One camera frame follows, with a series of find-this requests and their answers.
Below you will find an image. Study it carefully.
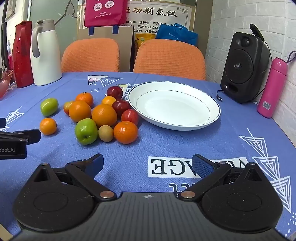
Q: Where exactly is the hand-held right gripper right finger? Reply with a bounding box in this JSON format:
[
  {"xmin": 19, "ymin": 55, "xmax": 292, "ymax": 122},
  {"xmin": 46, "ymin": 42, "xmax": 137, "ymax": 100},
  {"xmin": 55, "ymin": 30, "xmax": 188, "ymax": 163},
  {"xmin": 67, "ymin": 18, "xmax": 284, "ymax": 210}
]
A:
[{"xmin": 178, "ymin": 153, "xmax": 266, "ymax": 202}]

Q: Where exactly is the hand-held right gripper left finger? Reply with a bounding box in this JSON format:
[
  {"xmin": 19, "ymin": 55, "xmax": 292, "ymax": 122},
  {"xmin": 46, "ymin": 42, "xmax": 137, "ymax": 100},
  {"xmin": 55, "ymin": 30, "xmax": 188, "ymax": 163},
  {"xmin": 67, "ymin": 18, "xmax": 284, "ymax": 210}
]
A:
[{"xmin": 30, "ymin": 153, "xmax": 117, "ymax": 202}]

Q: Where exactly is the brown kiwi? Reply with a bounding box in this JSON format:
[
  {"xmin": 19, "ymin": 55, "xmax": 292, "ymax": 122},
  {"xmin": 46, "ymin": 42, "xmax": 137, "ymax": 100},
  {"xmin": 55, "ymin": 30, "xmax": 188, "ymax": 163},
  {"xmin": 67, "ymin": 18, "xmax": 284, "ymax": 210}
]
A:
[{"xmin": 98, "ymin": 125, "xmax": 114, "ymax": 142}]

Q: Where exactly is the large green apple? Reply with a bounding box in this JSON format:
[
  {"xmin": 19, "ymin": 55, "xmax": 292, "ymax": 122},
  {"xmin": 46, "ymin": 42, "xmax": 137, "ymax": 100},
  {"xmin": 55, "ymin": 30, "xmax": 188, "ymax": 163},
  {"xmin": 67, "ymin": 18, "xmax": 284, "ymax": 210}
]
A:
[{"xmin": 74, "ymin": 118, "xmax": 98, "ymax": 145}]

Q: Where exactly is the small green apple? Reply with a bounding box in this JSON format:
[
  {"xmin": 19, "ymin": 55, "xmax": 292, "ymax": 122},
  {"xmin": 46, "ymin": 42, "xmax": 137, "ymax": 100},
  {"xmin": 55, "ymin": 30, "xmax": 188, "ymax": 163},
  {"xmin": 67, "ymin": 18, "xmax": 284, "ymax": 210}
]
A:
[{"xmin": 40, "ymin": 98, "xmax": 59, "ymax": 117}]

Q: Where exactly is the large orange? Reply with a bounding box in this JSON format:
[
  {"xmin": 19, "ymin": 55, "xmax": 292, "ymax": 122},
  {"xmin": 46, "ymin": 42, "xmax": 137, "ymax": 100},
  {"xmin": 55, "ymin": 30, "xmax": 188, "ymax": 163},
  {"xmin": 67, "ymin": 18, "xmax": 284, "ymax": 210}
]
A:
[
  {"xmin": 69, "ymin": 100, "xmax": 92, "ymax": 123},
  {"xmin": 92, "ymin": 104, "xmax": 117, "ymax": 128}
]

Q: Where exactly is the small red-green apple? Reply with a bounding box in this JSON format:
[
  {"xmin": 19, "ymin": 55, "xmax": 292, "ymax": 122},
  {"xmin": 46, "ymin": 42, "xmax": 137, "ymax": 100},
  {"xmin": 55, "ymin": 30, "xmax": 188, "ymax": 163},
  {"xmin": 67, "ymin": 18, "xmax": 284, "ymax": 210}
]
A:
[{"xmin": 63, "ymin": 101, "xmax": 75, "ymax": 115}]

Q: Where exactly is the dark red apple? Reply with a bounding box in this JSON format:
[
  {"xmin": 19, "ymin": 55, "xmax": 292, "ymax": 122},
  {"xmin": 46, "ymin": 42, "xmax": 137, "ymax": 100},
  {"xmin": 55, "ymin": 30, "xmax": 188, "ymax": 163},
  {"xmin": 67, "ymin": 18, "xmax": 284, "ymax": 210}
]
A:
[{"xmin": 112, "ymin": 100, "xmax": 132, "ymax": 117}]

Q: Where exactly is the small yellow-orange tangerine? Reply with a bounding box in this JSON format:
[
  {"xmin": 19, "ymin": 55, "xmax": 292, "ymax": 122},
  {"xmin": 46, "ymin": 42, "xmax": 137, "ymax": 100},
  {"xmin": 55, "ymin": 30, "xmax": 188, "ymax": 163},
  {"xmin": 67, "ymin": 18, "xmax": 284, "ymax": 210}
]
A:
[{"xmin": 101, "ymin": 96, "xmax": 117, "ymax": 106}]

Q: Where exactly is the white plate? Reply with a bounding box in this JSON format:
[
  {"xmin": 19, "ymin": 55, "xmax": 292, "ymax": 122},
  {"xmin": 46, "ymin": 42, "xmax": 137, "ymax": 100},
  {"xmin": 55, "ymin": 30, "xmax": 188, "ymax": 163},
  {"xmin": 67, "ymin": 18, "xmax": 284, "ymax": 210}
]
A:
[{"xmin": 128, "ymin": 81, "xmax": 221, "ymax": 131}]

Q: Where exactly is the pink glass bowl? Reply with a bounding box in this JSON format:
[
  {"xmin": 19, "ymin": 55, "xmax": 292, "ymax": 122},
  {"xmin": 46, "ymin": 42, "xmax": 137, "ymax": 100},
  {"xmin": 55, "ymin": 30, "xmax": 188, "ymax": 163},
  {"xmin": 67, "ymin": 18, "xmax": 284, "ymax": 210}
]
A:
[{"xmin": 0, "ymin": 70, "xmax": 14, "ymax": 99}]

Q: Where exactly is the blue printed tablecloth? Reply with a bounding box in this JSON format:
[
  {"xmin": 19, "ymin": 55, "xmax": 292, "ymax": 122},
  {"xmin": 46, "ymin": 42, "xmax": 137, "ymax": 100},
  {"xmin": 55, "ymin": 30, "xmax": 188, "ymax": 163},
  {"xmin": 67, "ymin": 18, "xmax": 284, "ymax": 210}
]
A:
[{"xmin": 0, "ymin": 72, "xmax": 296, "ymax": 241}]

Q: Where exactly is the red pitcher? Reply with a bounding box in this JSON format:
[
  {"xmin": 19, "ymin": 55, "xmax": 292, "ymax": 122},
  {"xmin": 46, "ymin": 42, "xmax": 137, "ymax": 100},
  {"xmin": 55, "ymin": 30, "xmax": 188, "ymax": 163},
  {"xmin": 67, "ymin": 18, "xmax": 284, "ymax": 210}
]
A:
[{"xmin": 13, "ymin": 21, "xmax": 35, "ymax": 88}]

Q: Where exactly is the white thermal jug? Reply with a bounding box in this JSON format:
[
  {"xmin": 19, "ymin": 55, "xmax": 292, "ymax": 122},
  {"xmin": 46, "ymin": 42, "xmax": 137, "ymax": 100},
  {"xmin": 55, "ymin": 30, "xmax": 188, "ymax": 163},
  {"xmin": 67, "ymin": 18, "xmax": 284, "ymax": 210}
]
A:
[{"xmin": 30, "ymin": 19, "xmax": 63, "ymax": 86}]

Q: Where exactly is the pink bottle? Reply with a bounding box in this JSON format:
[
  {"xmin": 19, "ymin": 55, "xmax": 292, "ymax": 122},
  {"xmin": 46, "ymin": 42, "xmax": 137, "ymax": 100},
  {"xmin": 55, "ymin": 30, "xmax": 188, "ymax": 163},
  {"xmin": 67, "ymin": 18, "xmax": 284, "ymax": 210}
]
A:
[{"xmin": 257, "ymin": 51, "xmax": 296, "ymax": 118}]

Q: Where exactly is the orange chair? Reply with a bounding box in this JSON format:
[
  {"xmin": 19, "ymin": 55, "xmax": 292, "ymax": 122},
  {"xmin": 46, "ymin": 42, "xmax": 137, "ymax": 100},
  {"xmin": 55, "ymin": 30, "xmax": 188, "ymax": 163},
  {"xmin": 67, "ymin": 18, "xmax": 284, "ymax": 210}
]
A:
[
  {"xmin": 133, "ymin": 39, "xmax": 207, "ymax": 81},
  {"xmin": 61, "ymin": 38, "xmax": 120, "ymax": 73}
]

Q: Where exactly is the black speaker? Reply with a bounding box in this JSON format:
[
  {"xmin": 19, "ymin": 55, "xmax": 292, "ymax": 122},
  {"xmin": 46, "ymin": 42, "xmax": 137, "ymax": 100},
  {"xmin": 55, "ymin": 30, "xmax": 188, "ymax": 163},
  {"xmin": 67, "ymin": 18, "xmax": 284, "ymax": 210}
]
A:
[{"xmin": 220, "ymin": 32, "xmax": 271, "ymax": 104}]

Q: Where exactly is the brown paper bag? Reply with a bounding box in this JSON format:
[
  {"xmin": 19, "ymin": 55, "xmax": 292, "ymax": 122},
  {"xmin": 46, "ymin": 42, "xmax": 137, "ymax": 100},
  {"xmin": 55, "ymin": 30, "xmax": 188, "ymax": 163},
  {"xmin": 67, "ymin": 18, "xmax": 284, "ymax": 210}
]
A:
[{"xmin": 77, "ymin": 25, "xmax": 136, "ymax": 72}]

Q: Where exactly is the yellow sack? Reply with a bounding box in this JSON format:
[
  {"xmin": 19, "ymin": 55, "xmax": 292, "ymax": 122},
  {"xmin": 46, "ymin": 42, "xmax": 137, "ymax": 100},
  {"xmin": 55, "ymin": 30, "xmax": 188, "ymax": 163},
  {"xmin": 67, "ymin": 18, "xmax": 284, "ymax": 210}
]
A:
[{"xmin": 135, "ymin": 33, "xmax": 158, "ymax": 50}]

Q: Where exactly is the blue plastic bag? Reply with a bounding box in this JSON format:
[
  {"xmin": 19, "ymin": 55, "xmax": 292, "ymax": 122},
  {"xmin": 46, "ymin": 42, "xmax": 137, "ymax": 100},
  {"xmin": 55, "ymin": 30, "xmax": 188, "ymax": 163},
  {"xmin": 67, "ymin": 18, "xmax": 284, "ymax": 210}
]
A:
[{"xmin": 155, "ymin": 23, "xmax": 199, "ymax": 47}]

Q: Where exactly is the magenta tote bag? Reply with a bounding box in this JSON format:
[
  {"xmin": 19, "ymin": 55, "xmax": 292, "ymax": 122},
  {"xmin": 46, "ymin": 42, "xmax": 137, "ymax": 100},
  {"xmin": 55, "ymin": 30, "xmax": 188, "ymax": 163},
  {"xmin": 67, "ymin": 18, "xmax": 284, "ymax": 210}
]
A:
[{"xmin": 84, "ymin": 0, "xmax": 128, "ymax": 28}]

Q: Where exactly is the wall poster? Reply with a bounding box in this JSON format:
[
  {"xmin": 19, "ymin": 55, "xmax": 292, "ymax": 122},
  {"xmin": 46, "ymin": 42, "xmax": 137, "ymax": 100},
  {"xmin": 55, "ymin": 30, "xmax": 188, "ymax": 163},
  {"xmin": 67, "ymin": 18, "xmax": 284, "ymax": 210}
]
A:
[{"xmin": 77, "ymin": 1, "xmax": 193, "ymax": 35}]

